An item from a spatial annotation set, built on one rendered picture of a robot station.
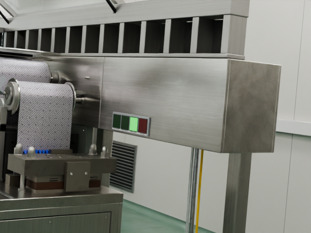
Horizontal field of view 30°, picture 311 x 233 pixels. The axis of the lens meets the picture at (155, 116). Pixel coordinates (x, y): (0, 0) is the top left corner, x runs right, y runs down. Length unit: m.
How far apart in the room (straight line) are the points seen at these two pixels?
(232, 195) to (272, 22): 3.04
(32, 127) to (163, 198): 3.66
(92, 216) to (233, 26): 0.93
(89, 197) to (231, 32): 0.86
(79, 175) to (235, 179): 0.62
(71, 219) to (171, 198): 3.63
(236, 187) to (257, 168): 2.93
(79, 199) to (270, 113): 0.79
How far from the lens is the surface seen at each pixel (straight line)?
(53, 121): 2.43
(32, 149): 2.21
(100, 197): 2.29
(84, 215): 2.28
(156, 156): 6.00
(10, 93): 2.38
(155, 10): 2.16
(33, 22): 3.09
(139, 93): 2.19
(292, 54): 4.73
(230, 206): 2.04
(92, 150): 2.44
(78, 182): 2.27
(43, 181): 2.24
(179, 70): 2.01
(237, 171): 2.01
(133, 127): 2.20
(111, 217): 2.34
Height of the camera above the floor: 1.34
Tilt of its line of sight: 3 degrees down
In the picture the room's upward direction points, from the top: 4 degrees clockwise
